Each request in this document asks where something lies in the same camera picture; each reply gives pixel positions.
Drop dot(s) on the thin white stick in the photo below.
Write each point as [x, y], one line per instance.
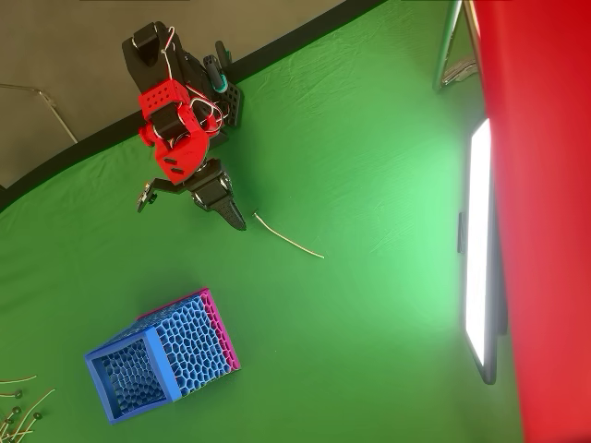
[286, 239]

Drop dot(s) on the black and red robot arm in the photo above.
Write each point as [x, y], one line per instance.
[177, 157]

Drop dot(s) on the blue and pink lattice box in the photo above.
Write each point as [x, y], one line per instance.
[194, 341]

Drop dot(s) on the green cloth with black border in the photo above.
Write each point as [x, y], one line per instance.
[346, 184]

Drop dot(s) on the thin grey metal rod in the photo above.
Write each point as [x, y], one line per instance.
[46, 99]

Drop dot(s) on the bright rectangular light panel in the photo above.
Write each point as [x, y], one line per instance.
[478, 240]

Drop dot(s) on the chrome metal stand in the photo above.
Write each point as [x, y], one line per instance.
[445, 51]

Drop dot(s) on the pile of white sticks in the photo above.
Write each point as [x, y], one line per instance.
[18, 422]

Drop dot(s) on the large red blurred object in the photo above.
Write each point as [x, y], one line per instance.
[545, 207]

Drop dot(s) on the small camera on black bracket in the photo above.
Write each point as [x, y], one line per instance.
[164, 185]

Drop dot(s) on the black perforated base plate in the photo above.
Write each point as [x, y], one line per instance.
[232, 104]

